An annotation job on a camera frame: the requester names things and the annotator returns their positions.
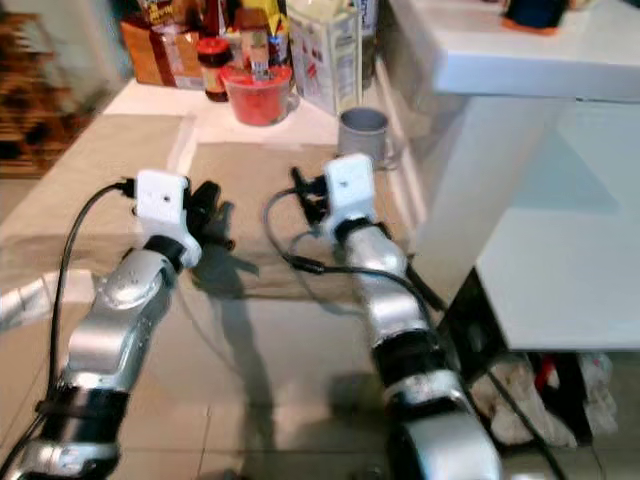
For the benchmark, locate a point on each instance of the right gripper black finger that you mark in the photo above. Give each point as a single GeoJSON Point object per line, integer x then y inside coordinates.
{"type": "Point", "coordinates": [298, 180]}
{"type": "Point", "coordinates": [321, 183]}

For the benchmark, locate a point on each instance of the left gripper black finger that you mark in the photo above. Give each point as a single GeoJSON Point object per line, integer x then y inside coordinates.
{"type": "Point", "coordinates": [205, 205]}

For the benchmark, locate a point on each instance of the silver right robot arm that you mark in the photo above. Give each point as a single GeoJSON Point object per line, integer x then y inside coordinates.
{"type": "Point", "coordinates": [400, 310]}

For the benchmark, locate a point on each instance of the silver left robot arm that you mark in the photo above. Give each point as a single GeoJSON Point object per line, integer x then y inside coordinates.
{"type": "Point", "coordinates": [120, 320]}

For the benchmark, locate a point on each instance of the beige placemat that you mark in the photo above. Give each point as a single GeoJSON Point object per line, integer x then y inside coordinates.
{"type": "Point", "coordinates": [260, 170]}
{"type": "Point", "coordinates": [90, 170]}

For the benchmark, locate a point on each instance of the grey mug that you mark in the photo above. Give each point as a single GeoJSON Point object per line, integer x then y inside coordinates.
{"type": "Point", "coordinates": [363, 130]}

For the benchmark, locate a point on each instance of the red noodle cup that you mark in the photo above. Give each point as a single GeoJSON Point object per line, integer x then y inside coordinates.
{"type": "Point", "coordinates": [257, 100]}

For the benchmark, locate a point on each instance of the dark jar with red lid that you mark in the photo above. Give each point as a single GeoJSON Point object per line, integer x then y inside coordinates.
{"type": "Point", "coordinates": [215, 72]}

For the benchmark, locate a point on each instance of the brown coffee jar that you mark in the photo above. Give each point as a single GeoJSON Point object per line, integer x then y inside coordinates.
{"type": "Point", "coordinates": [257, 45]}

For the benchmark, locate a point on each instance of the yellow packet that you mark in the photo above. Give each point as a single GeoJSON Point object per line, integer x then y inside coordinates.
{"type": "Point", "coordinates": [280, 30]}

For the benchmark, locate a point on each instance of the brown cardboard box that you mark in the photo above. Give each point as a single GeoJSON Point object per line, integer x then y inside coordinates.
{"type": "Point", "coordinates": [150, 55]}

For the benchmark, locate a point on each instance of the printed snack bag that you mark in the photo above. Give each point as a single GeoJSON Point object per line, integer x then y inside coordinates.
{"type": "Point", "coordinates": [170, 10]}

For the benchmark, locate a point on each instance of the white roll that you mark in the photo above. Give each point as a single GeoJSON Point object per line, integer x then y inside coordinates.
{"type": "Point", "coordinates": [25, 305]}

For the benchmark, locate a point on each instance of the wooden shelf rack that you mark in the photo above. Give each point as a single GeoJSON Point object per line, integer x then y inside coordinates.
{"type": "Point", "coordinates": [25, 110]}

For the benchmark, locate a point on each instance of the white counter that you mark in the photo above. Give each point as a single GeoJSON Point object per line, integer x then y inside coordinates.
{"type": "Point", "coordinates": [520, 60]}

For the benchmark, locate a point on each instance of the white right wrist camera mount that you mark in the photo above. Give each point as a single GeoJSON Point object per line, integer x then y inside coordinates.
{"type": "Point", "coordinates": [350, 185]}

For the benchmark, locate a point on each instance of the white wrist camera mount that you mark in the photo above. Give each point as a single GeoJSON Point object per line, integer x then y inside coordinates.
{"type": "Point", "coordinates": [350, 185]}
{"type": "Point", "coordinates": [165, 200]}

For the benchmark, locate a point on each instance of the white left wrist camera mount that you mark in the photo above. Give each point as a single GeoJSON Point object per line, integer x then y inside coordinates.
{"type": "Point", "coordinates": [165, 200]}

